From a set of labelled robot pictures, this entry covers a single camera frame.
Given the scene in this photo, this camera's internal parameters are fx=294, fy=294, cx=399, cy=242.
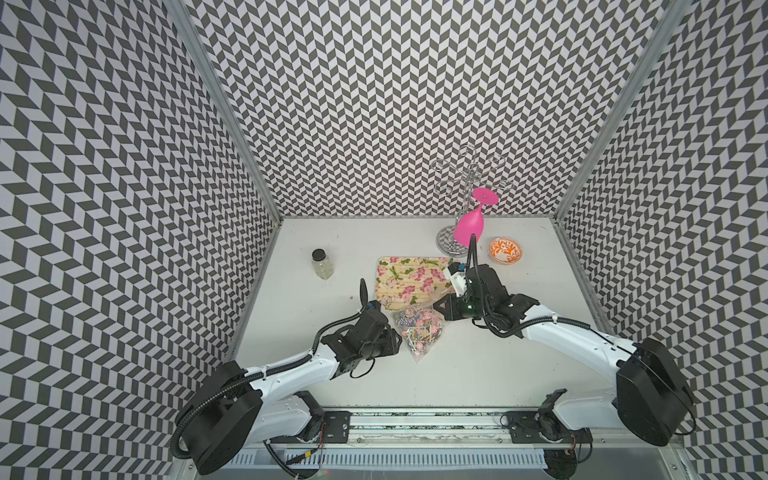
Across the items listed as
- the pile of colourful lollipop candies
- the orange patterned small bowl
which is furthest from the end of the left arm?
the orange patterned small bowl

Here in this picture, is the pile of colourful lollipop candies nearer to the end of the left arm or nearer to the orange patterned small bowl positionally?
the end of the left arm

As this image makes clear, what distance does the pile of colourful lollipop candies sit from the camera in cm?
86
